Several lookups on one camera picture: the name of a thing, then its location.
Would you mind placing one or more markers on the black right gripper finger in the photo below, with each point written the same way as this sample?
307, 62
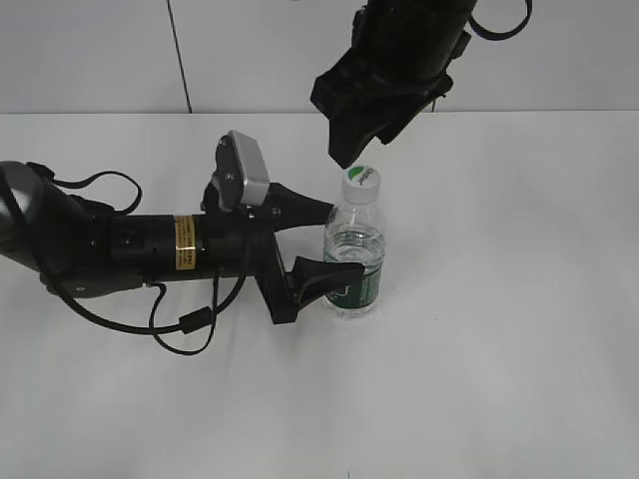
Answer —
349, 134

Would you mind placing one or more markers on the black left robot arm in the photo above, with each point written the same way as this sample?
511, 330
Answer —
92, 249

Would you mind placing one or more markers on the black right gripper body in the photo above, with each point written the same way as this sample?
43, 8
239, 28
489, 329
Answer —
355, 85

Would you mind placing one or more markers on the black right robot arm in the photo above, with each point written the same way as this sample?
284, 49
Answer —
394, 67

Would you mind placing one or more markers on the white green bottle cap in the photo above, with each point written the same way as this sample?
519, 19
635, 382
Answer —
361, 185

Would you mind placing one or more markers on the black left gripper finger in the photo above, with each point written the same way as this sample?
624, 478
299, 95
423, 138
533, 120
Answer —
312, 279
291, 210

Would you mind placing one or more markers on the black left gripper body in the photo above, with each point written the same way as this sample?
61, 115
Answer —
241, 243

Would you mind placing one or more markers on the clear Cestbon water bottle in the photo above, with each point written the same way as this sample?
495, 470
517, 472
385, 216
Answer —
354, 232

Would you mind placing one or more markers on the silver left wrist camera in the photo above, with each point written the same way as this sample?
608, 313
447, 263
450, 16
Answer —
241, 176

